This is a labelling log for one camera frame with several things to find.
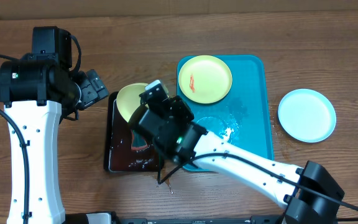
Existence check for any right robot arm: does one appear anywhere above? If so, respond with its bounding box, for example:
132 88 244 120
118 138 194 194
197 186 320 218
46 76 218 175
129 93 344 223

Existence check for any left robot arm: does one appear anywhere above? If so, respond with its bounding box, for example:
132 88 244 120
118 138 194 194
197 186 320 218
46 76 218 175
0 56 114 223

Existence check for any teal orange sponge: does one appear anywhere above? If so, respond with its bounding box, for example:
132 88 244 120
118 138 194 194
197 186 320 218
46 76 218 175
131 130 150 151

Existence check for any yellow plate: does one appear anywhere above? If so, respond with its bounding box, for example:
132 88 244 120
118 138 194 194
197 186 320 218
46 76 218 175
178 55 232 104
116 83 148 123

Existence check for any yellow plate top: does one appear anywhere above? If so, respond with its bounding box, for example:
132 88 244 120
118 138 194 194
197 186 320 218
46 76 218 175
178 55 232 104

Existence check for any light blue plate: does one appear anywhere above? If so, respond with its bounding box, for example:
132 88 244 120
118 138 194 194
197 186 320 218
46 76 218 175
277 88 337 143

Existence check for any black rectangular tray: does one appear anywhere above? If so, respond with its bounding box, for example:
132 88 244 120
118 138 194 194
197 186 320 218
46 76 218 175
103 92 165 172

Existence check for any black base frame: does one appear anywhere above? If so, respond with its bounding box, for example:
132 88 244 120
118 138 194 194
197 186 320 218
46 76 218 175
64 212 282 224

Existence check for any teal plastic tray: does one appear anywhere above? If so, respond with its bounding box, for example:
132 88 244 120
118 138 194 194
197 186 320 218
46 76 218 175
177 55 274 160

